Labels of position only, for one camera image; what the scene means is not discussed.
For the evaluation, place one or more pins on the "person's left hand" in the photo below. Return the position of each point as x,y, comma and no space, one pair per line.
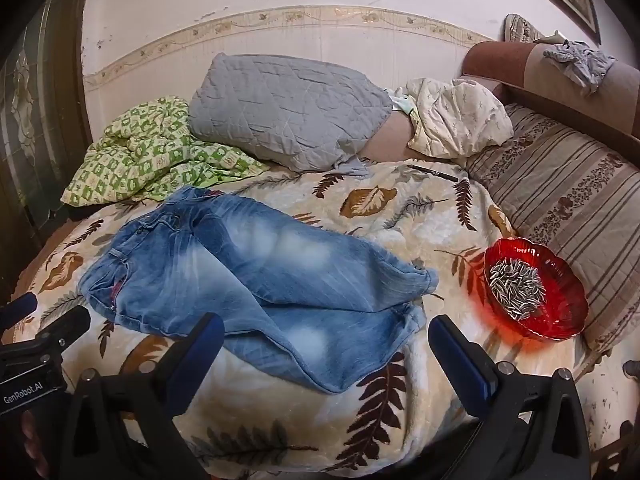
31,437

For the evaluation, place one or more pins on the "brown sofa backrest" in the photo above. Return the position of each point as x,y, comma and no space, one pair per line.
500,60

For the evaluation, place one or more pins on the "blue denim pants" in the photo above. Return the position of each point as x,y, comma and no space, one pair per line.
250,260

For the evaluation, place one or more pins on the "dark wooden glass door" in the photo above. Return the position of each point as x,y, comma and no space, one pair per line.
45,110

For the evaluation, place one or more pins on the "red glass bowl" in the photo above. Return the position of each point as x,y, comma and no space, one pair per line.
562,305

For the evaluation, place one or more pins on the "crumpled grey cloth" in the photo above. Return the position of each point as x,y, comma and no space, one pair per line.
580,62

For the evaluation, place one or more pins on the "green checked blanket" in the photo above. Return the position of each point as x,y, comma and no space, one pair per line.
150,155

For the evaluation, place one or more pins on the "pale green cloth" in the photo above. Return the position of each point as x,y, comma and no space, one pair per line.
402,104

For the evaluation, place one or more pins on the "grey quilted pillow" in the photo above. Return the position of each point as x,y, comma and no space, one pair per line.
285,105

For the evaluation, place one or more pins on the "striped floral sofa cushion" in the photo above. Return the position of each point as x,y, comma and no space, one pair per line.
575,185

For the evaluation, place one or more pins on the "pile of sunflower seeds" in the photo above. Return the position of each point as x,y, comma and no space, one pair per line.
517,285

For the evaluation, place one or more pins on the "leaf print blanket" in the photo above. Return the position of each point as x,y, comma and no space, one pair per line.
400,210

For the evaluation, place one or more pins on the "small patterned cushion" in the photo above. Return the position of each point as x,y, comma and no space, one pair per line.
517,27

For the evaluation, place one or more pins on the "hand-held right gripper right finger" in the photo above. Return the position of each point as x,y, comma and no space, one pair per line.
457,360

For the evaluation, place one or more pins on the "cream floral pillow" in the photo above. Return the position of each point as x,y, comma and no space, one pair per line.
460,115

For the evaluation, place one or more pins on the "brown bolster cushion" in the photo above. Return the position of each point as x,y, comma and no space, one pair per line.
390,140

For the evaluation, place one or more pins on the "black pen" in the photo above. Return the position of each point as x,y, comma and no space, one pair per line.
430,171

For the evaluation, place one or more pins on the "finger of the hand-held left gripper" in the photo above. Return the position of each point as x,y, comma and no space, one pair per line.
17,307
62,327

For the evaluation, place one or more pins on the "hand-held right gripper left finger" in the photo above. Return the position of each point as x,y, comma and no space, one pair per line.
199,355

